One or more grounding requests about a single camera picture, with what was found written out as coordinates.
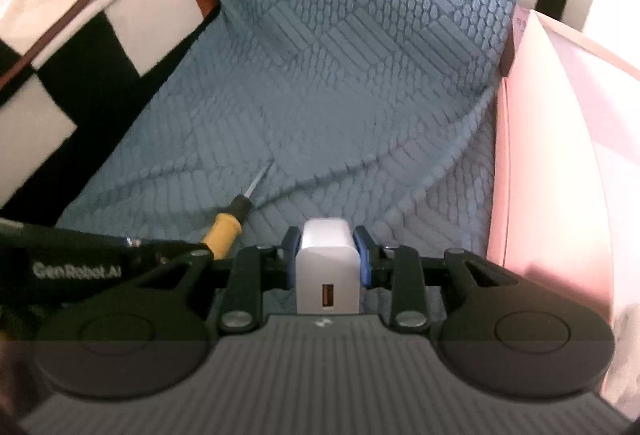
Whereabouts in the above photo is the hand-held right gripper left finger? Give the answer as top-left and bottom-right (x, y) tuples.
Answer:
(134, 226), (302, 334)

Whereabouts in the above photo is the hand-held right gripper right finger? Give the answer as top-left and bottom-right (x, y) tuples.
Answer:
(353, 225), (519, 332)

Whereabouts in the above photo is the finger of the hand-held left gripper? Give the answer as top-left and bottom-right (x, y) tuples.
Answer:
(125, 237), (217, 268)

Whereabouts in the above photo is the white charger plug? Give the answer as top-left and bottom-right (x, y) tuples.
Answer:
(295, 217), (362, 317)

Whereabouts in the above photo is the yellow handled screwdriver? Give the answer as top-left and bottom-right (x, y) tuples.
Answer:
(201, 162), (275, 262)

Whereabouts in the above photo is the pink cardboard box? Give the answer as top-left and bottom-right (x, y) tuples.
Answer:
(487, 7), (640, 418)

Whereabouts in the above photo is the blue textured sofa cover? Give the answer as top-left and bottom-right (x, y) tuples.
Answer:
(0, 0), (537, 317)

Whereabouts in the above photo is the red white black checkered blanket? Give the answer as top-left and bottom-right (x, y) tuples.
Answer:
(0, 0), (224, 227)

